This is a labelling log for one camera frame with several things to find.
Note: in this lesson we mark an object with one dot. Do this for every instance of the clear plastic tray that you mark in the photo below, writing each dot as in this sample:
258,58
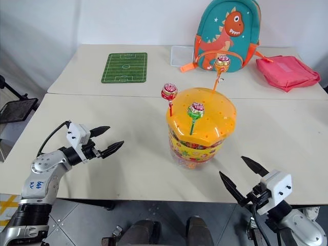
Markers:
181,57

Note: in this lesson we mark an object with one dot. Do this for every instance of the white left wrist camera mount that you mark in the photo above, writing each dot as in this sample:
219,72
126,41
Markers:
77,133

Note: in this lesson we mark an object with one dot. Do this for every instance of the black metal stand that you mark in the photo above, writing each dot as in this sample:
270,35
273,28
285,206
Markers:
15,109

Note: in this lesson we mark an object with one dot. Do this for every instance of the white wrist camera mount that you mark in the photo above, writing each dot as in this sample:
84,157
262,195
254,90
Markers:
77,133
278,187

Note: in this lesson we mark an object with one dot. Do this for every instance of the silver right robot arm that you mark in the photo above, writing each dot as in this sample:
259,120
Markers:
305,228

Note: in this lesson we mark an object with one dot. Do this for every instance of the pink fabric bag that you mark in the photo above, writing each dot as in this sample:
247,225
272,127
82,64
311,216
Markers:
287,71

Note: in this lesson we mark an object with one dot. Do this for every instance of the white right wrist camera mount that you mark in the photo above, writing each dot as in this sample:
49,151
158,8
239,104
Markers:
278,187

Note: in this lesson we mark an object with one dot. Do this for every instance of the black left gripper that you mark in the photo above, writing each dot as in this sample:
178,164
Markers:
90,151

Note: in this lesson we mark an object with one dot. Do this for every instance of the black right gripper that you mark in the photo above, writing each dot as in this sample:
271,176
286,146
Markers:
257,196

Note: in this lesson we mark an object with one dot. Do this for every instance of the green wrapped lollipop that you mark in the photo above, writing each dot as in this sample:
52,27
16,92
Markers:
196,110

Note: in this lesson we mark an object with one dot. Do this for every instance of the red wrapped lollipop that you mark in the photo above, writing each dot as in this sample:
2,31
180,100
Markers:
169,92

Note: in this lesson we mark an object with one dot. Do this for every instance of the dark rounded shape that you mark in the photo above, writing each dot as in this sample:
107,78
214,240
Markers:
141,233

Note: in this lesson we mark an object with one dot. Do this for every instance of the yellow-lidded lollipop display jar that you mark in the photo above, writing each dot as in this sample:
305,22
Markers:
202,125

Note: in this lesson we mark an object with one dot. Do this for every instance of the orange wrapped lollipop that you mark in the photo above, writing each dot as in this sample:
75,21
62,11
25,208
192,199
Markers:
222,64

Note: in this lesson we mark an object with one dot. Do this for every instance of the teal dinosaur backpack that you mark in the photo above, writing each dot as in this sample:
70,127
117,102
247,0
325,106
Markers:
230,33

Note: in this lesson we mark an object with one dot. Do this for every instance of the green soccer field mat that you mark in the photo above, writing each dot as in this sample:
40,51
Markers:
125,68

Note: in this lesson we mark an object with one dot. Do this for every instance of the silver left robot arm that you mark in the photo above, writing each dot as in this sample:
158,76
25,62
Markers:
38,184

